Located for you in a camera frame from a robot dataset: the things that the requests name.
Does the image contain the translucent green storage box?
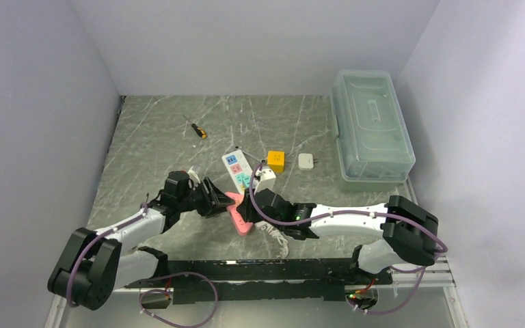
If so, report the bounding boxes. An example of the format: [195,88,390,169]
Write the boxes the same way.
[329,70,416,190]

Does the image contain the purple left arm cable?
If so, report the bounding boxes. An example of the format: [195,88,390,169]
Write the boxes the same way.
[65,204,219,328]

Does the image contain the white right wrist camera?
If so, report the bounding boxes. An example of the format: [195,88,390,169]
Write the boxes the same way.
[254,166,276,193]

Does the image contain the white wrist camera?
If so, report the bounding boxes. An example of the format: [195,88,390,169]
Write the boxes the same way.
[254,166,276,193]
[187,165,202,186]

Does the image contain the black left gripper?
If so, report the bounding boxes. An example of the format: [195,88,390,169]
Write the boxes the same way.
[178,176,235,219]

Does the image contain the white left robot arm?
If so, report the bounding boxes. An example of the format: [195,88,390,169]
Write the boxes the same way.
[46,171,235,310]

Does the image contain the yellow cube plug adapter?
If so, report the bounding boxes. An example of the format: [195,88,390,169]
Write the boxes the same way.
[267,150,286,173]

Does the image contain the black aluminium base frame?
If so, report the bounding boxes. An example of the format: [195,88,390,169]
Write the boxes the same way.
[56,256,456,328]

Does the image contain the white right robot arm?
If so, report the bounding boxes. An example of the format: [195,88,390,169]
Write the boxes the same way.
[237,189,447,284]

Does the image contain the silver combination wrench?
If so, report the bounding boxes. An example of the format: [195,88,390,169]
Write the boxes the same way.
[234,146,267,165]

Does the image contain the white plug adapter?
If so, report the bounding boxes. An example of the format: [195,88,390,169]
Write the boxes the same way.
[297,153,319,170]

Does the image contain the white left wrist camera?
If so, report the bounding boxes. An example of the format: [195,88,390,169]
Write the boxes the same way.
[187,165,202,186]

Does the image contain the pink triangular plug adapter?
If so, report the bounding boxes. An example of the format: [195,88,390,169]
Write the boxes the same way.
[225,192,254,236]

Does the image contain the teal plug adapter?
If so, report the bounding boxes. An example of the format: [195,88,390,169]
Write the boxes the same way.
[236,173,251,190]

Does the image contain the white power strip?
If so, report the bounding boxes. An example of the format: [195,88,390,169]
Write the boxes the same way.
[221,150,252,194]

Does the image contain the white coiled power cord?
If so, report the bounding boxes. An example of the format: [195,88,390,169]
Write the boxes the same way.
[258,221,291,260]

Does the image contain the small black orange screwdriver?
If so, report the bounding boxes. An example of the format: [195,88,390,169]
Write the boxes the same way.
[183,115,208,139]

